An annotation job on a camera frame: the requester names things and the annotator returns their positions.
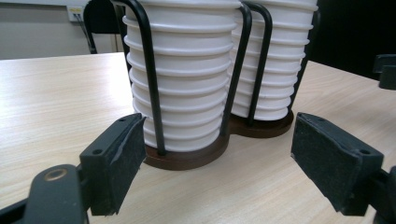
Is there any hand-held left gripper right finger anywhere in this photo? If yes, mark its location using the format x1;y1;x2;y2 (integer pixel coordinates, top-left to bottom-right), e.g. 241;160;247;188
290;111;385;217

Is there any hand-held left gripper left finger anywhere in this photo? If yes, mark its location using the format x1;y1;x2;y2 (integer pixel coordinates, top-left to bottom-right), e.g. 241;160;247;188
78;112;148;217

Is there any black wire cup holder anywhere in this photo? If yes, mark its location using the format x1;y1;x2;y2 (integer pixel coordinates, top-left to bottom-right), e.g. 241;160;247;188
110;0;321;172

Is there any stack of white paper cups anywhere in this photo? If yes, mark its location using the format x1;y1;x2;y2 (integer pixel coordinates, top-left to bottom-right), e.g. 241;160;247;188
228;0;319;121
121;0;242;153

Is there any dark curtain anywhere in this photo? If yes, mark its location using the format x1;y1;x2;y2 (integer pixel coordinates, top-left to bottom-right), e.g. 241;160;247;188
307;0;396;82

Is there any black folding chair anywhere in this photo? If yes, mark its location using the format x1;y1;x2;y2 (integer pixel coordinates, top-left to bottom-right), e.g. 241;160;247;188
83;0;129;55

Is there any black outlet cable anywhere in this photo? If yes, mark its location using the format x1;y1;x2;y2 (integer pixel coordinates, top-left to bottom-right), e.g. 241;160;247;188
76;13;98;55

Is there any white wall outlet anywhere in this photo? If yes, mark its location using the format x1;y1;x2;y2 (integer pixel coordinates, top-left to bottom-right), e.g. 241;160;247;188
65;5;84;22

